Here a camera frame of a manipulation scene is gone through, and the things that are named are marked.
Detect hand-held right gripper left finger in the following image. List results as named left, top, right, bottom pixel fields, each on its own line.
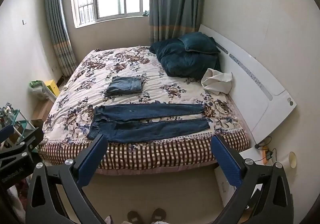
left=25, top=134, right=109, bottom=224

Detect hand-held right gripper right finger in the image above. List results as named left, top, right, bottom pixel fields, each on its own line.
left=211, top=134, right=294, bottom=224

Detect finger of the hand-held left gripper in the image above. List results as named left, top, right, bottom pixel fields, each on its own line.
left=0, top=127, right=43, bottom=164
left=0, top=124, right=15, bottom=142

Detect dark blue jeans pants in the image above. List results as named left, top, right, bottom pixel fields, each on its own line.
left=86, top=103, right=210, bottom=143

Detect teal shelf rack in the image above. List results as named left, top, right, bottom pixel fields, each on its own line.
left=0, top=102, right=37, bottom=149

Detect white cardboard box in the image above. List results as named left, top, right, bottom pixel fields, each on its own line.
left=214, top=166, right=250, bottom=208

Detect white nightstand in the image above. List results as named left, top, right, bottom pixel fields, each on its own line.
left=240, top=144, right=273, bottom=167

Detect low wooden cabinet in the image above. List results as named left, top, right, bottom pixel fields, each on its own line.
left=31, top=100, right=54, bottom=127

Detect yellow power strip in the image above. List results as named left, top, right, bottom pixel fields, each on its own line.
left=260, top=146, right=270, bottom=167

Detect clear plastic bag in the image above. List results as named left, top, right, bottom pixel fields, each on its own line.
left=29, top=80, right=57, bottom=102

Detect yellow box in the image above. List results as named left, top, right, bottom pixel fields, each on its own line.
left=44, top=79, right=61, bottom=98

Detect beige paper cup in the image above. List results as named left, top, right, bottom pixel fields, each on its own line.
left=289, top=151, right=298, bottom=168

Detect person's left shoe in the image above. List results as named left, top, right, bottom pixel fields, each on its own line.
left=127, top=210, right=141, bottom=224

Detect white crumpled cloth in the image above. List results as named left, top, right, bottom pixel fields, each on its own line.
left=201, top=69, right=233, bottom=95

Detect folded blue jeans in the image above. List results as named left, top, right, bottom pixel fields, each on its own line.
left=106, top=76, right=145, bottom=94

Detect white bed headboard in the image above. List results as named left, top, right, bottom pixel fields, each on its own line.
left=198, top=24, right=297, bottom=145

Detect floral bed blanket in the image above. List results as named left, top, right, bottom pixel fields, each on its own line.
left=37, top=46, right=250, bottom=171

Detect large teal velvet pillow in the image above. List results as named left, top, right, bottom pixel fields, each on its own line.
left=156, top=45, right=222, bottom=78
left=149, top=39, right=187, bottom=57

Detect grey-blue striped curtain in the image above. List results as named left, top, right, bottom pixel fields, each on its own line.
left=44, top=0, right=77, bottom=77
left=149, top=0, right=207, bottom=43

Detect small teal velvet pillow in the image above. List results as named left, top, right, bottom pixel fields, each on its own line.
left=178, top=32, right=221, bottom=54

